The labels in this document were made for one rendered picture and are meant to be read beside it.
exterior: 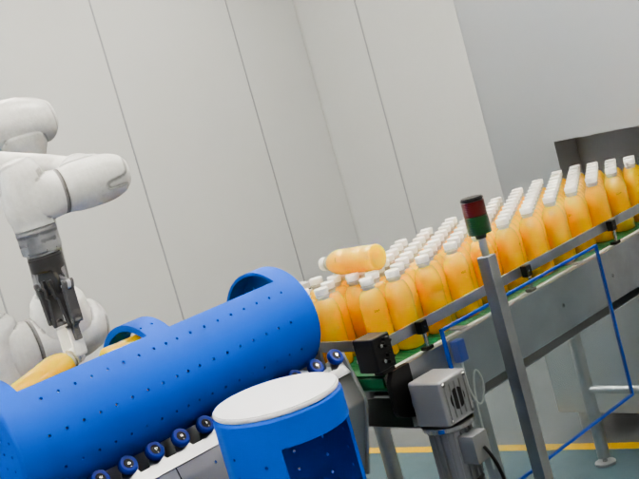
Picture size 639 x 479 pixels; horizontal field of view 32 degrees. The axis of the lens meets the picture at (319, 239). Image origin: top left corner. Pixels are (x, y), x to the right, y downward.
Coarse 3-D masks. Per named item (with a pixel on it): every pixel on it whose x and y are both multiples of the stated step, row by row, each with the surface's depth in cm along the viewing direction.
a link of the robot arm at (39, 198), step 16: (16, 160) 240; (32, 160) 242; (0, 176) 239; (16, 176) 238; (32, 176) 239; (48, 176) 242; (0, 192) 240; (16, 192) 237; (32, 192) 238; (48, 192) 240; (64, 192) 242; (16, 208) 238; (32, 208) 238; (48, 208) 240; (64, 208) 243; (16, 224) 239; (32, 224) 239; (48, 224) 241
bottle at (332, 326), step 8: (328, 296) 304; (320, 304) 302; (328, 304) 302; (336, 304) 303; (320, 312) 302; (328, 312) 301; (336, 312) 302; (320, 320) 302; (328, 320) 301; (336, 320) 302; (320, 328) 303; (328, 328) 302; (336, 328) 302; (344, 328) 304; (320, 336) 304; (328, 336) 302; (336, 336) 302; (344, 336) 303; (352, 360) 304
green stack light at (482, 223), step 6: (480, 216) 291; (486, 216) 292; (468, 222) 292; (474, 222) 291; (480, 222) 291; (486, 222) 291; (468, 228) 293; (474, 228) 291; (480, 228) 291; (486, 228) 291; (468, 234) 294; (474, 234) 292; (480, 234) 291
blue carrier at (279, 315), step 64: (192, 320) 260; (256, 320) 268; (0, 384) 231; (64, 384) 234; (128, 384) 242; (192, 384) 253; (256, 384) 270; (0, 448) 227; (64, 448) 229; (128, 448) 244
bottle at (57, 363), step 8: (72, 352) 246; (48, 360) 241; (56, 360) 241; (64, 360) 242; (72, 360) 244; (32, 368) 241; (40, 368) 239; (48, 368) 239; (56, 368) 240; (64, 368) 241; (24, 376) 238; (32, 376) 237; (40, 376) 238; (48, 376) 239; (16, 384) 236; (24, 384) 236; (32, 384) 236
